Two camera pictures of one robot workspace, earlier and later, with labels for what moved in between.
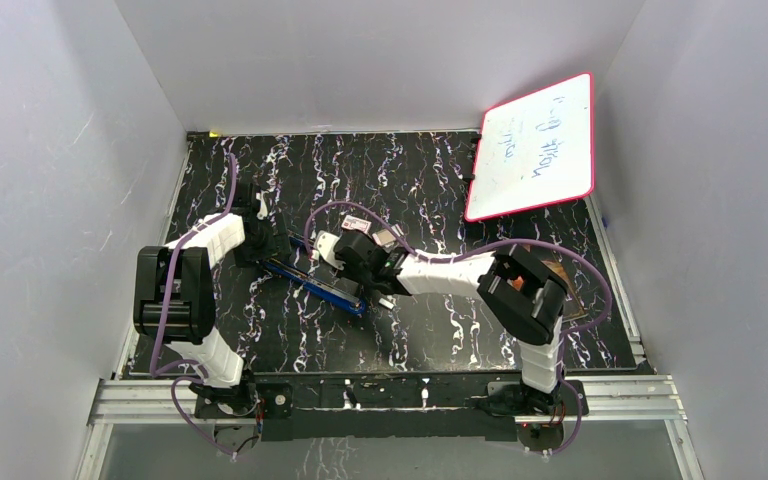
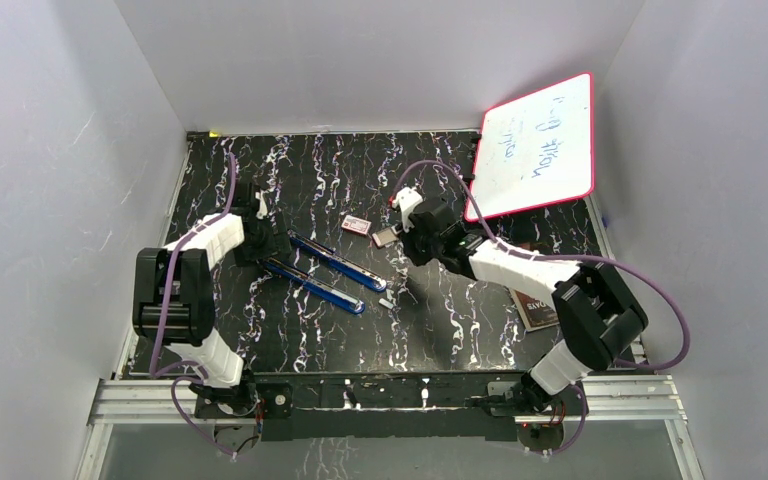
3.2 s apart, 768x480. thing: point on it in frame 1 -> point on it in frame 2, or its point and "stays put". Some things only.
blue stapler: x=330 y=292 stays put
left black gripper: x=275 y=247 stays put
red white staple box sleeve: x=353 y=222 stays put
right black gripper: x=347 y=270 -> x=406 y=238
